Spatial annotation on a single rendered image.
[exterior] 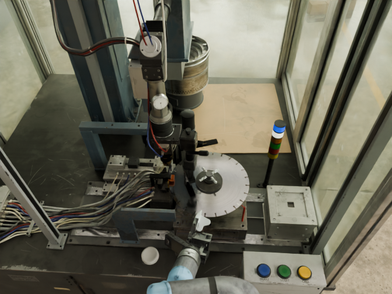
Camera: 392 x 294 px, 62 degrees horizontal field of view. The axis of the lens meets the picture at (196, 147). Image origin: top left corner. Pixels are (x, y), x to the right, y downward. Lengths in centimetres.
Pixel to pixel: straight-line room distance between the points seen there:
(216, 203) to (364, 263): 136
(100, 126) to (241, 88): 100
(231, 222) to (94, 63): 94
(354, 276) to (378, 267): 17
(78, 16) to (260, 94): 115
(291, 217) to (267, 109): 82
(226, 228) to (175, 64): 69
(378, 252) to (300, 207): 118
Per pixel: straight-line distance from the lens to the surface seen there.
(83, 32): 153
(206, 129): 183
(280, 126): 130
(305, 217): 137
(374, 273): 242
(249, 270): 123
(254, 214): 151
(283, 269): 125
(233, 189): 133
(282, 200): 139
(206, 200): 129
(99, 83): 167
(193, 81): 179
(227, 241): 143
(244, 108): 198
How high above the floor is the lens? 203
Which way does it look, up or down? 47 degrees down
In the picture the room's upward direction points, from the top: 2 degrees counter-clockwise
